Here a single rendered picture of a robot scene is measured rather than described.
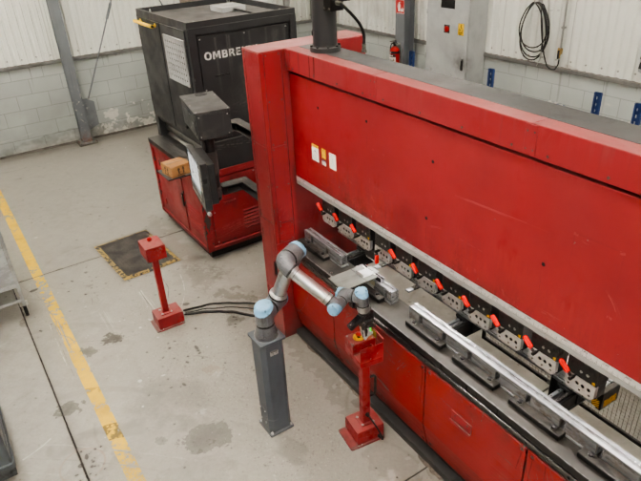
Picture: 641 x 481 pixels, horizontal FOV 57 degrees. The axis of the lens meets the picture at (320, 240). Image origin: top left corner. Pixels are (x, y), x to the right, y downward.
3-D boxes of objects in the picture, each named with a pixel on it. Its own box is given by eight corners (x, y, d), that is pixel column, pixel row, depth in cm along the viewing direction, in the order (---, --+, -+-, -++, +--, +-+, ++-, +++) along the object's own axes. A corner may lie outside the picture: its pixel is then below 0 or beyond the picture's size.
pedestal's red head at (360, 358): (344, 350, 373) (344, 327, 364) (367, 343, 378) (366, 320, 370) (360, 369, 357) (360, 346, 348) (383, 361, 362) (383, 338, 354)
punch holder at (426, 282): (416, 283, 342) (417, 259, 334) (427, 279, 346) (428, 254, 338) (434, 296, 331) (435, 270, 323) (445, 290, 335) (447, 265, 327)
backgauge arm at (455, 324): (434, 342, 364) (435, 324, 357) (506, 305, 393) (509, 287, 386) (443, 348, 358) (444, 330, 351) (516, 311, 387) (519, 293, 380)
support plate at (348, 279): (327, 279, 385) (327, 278, 384) (361, 266, 397) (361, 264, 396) (343, 291, 371) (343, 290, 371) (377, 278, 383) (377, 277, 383)
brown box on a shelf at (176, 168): (156, 171, 563) (155, 159, 557) (182, 164, 575) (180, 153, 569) (168, 181, 541) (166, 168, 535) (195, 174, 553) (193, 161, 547)
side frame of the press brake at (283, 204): (271, 324, 510) (240, 47, 398) (352, 290, 548) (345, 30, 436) (285, 338, 491) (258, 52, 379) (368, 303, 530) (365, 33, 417)
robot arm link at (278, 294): (258, 309, 374) (280, 246, 341) (271, 297, 385) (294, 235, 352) (274, 320, 371) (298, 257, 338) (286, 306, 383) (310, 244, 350)
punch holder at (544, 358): (527, 358, 283) (531, 330, 274) (539, 351, 286) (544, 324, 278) (553, 376, 271) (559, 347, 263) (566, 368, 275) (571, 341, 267)
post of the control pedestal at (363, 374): (359, 418, 395) (358, 355, 369) (366, 415, 397) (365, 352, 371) (362, 423, 391) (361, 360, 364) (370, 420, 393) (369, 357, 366)
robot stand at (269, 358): (271, 438, 399) (260, 347, 361) (258, 422, 413) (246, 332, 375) (294, 426, 408) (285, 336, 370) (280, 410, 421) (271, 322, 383)
